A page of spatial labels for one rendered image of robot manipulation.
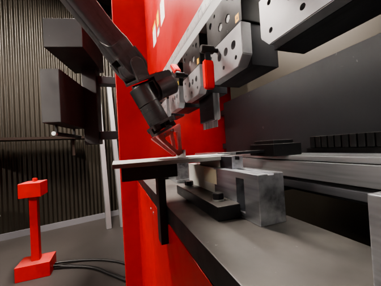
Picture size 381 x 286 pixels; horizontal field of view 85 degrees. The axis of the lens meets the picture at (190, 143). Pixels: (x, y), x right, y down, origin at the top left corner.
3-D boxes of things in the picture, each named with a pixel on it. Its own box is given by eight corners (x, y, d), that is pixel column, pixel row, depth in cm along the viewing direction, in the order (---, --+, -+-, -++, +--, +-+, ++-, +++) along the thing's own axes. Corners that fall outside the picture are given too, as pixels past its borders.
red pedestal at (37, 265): (24, 270, 188) (20, 178, 190) (56, 263, 196) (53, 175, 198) (14, 284, 169) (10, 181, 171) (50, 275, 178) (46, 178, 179)
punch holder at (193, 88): (183, 104, 71) (181, 55, 71) (206, 104, 74) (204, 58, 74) (200, 92, 57) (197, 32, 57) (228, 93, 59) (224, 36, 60)
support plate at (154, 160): (113, 164, 61) (113, 160, 61) (195, 158, 70) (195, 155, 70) (111, 169, 45) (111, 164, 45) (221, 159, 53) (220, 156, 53)
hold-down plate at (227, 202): (177, 193, 70) (176, 184, 70) (191, 191, 72) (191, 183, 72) (218, 222, 41) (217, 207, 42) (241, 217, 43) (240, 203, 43)
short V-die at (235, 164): (199, 164, 68) (199, 155, 68) (208, 163, 69) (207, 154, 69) (232, 169, 49) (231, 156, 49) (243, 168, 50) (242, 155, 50)
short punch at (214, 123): (200, 130, 67) (199, 100, 67) (206, 130, 68) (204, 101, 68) (214, 126, 58) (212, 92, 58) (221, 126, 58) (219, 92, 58)
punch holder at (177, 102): (169, 113, 90) (167, 75, 90) (188, 113, 92) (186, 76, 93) (180, 106, 75) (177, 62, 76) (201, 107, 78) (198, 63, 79)
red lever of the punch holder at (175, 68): (169, 62, 71) (176, 72, 64) (180, 63, 72) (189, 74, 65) (168, 67, 72) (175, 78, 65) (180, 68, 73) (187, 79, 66)
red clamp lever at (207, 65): (201, 89, 46) (199, 46, 46) (217, 91, 48) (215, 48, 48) (204, 87, 44) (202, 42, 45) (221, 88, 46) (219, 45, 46)
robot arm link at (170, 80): (115, 67, 55) (128, 58, 48) (151, 56, 61) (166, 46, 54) (135, 109, 59) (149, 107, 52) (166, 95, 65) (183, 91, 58)
